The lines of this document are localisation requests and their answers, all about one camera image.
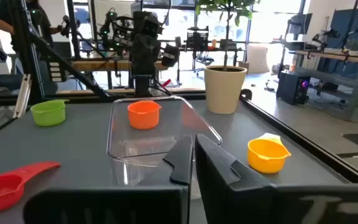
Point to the wooden top workbench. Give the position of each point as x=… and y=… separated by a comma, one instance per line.
x=337, y=57

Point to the green measuring cup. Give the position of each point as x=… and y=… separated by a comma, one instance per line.
x=48, y=115

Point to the black table clamp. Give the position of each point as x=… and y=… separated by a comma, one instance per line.
x=246, y=94

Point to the yellow measuring cup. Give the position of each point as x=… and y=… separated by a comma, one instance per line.
x=266, y=157

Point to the clear plastic basket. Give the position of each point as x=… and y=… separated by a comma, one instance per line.
x=166, y=140

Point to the black computer tower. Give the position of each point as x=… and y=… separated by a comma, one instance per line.
x=292, y=88

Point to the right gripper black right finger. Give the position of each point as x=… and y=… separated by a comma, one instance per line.
x=244, y=202

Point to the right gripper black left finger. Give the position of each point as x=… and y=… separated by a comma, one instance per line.
x=120, y=205

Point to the black crate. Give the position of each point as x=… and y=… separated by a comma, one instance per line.
x=197, y=40

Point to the black monitor on stand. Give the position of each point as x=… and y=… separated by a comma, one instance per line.
x=300, y=25

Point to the office chair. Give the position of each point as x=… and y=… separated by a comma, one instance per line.
x=204, y=60

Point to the cream plant pot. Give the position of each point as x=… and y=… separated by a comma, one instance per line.
x=224, y=90

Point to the silver aluminium rail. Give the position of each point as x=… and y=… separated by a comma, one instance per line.
x=22, y=96

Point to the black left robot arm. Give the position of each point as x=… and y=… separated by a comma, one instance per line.
x=143, y=85

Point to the long wooden bench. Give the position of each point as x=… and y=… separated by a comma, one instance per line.
x=104, y=65

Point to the red measuring cup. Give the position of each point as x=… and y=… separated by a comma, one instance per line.
x=2, y=193

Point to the white cushion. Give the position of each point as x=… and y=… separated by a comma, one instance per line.
x=257, y=59

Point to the green leafy plant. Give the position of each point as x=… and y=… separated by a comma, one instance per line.
x=227, y=9

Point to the black diagonal frame strut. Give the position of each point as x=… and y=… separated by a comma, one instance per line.
x=73, y=71

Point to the person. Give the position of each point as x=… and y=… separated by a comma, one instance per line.
x=3, y=14

